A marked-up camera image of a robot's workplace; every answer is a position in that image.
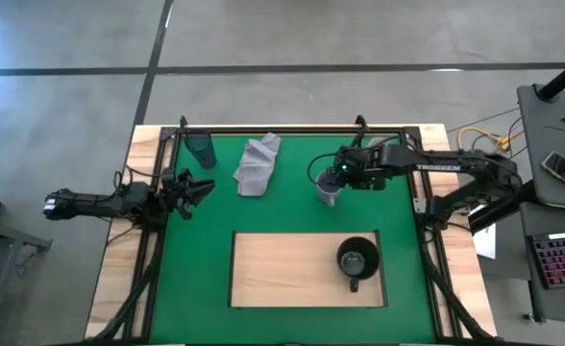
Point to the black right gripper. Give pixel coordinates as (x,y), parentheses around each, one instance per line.
(359,168)

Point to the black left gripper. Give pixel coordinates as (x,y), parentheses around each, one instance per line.
(173,190)

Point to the lavender ceramic mug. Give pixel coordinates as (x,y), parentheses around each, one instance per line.
(328,196)

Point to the dark translucent plastic tumbler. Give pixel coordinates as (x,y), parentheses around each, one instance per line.
(201,151)

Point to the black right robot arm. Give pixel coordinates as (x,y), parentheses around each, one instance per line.
(455,167)

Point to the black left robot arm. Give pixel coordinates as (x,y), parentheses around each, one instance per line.
(95,204)

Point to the wooden shelf board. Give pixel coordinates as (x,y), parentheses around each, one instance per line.
(282,269)

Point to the crumpled grey cloth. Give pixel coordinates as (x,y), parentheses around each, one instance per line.
(257,165)

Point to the green table mat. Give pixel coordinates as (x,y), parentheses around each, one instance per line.
(205,269)

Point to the large black mug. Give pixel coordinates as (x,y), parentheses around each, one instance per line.
(345,269)

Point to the black diagonal support beam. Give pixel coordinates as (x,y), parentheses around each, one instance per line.
(484,218)

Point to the white paper sheet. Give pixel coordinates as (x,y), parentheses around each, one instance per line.
(485,240)

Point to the grey metal stand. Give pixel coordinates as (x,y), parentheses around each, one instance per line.
(8,235)

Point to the grey keyboard desk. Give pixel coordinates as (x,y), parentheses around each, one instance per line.
(527,221)

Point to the grey side table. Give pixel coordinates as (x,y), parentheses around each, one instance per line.
(537,144)

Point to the smartphone with light case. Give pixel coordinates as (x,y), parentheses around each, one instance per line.
(562,174)

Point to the backlit rainbow keyboard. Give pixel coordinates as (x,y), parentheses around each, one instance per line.
(563,260)

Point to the black stand pole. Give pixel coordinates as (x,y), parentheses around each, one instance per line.
(563,79)

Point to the black aluminium table frame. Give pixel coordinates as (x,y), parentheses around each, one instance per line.
(287,130)

